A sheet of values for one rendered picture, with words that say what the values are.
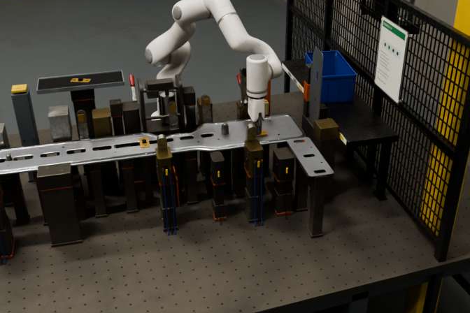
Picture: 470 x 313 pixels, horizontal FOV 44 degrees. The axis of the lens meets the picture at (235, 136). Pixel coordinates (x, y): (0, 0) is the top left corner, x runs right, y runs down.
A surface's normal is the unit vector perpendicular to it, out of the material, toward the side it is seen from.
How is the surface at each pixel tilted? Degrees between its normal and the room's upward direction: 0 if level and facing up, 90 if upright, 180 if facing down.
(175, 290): 0
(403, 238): 0
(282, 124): 0
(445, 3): 90
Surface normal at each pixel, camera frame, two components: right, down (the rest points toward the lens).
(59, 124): 0.23, 0.47
